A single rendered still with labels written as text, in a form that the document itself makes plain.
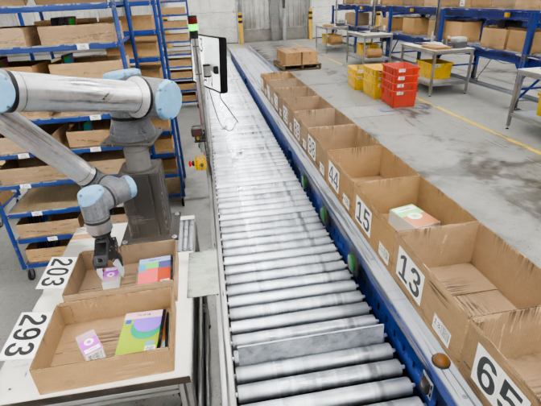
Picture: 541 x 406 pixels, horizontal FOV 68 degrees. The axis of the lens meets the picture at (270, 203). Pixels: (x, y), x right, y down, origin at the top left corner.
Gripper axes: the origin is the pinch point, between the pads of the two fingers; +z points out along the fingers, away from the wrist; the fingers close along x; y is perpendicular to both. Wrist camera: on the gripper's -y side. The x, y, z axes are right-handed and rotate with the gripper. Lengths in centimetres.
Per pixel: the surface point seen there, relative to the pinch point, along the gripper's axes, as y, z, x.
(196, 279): -6.6, 3.4, -32.0
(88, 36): 123, -79, 10
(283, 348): -51, 1, -56
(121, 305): -20.3, -1.7, -5.7
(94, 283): 1.5, 2.4, 7.4
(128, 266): 9.8, 2.7, -4.7
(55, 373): -47.7, -4.2, 8.5
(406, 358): -61, 6, -93
